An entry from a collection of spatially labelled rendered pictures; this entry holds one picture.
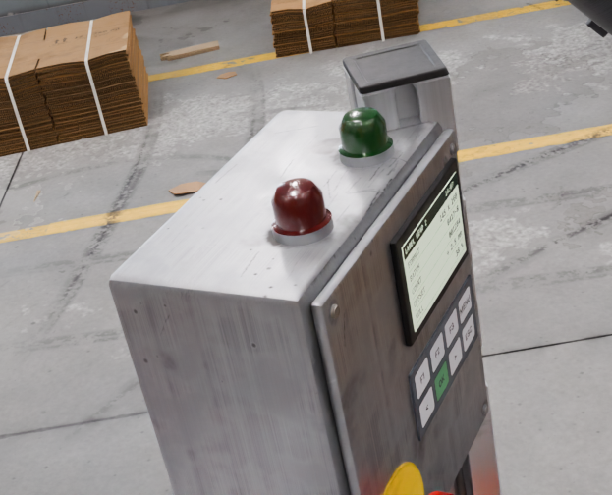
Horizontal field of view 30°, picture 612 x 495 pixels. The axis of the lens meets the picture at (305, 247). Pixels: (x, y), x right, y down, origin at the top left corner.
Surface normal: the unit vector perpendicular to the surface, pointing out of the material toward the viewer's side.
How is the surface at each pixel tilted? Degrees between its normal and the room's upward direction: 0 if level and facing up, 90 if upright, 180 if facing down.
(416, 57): 0
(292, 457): 90
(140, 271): 0
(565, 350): 0
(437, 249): 90
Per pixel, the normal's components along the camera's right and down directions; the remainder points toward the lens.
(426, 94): 0.16, 0.47
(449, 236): 0.89, 0.07
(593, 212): -0.18, -0.85
